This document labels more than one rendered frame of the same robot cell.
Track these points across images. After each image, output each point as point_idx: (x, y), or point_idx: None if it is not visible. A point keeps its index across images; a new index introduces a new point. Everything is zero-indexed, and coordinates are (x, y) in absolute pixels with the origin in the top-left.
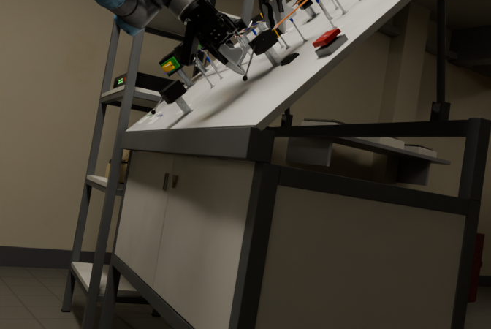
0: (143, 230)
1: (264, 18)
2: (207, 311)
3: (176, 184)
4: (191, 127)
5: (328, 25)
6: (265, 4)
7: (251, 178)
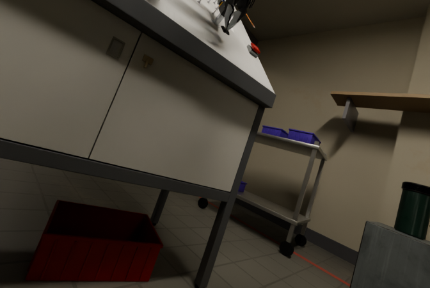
0: (19, 78)
1: None
2: (212, 173)
3: (150, 66)
4: (206, 43)
5: (214, 10)
6: None
7: (256, 112)
